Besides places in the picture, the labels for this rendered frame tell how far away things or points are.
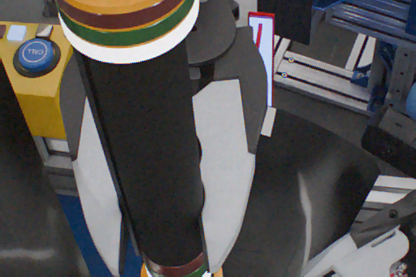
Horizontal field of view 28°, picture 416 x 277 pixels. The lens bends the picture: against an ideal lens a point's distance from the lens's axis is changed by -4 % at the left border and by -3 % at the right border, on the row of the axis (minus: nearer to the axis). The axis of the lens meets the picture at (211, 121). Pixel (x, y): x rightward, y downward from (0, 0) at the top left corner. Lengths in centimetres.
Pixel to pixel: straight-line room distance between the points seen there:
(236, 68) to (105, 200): 9
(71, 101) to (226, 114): 7
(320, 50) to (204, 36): 161
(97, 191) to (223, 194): 6
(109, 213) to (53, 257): 14
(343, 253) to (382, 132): 11
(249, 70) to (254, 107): 2
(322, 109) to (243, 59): 152
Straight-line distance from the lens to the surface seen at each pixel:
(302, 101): 194
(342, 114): 193
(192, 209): 36
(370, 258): 68
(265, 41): 84
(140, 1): 24
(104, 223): 38
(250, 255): 68
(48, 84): 94
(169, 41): 26
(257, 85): 41
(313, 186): 73
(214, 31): 42
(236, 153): 39
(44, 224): 51
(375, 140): 73
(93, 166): 39
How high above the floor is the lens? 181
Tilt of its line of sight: 57 degrees down
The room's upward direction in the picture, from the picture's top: 5 degrees counter-clockwise
